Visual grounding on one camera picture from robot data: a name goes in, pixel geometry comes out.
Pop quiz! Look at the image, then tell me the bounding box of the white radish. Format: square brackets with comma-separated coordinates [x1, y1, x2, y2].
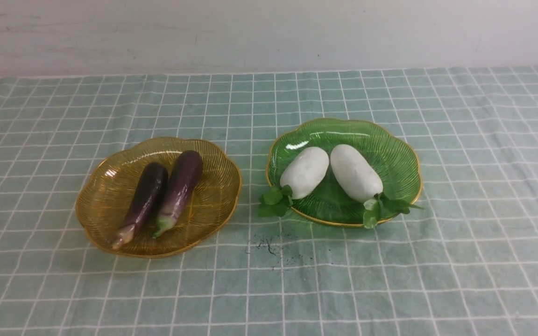
[257, 147, 329, 217]
[330, 144, 423, 228]

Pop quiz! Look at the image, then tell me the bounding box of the purple eggplant green stem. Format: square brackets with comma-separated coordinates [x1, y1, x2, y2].
[152, 150, 203, 238]

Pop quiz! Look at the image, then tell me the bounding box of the purple eggplant tan stem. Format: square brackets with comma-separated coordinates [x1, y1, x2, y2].
[111, 162, 169, 250]

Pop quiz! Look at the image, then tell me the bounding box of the green plastic plate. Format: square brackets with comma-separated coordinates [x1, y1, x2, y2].
[265, 118, 423, 228]

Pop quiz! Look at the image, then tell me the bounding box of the amber plastic plate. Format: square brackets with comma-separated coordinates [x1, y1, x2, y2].
[75, 137, 242, 258]

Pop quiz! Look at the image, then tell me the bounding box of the green checkered tablecloth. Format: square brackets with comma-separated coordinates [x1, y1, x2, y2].
[0, 66, 538, 336]

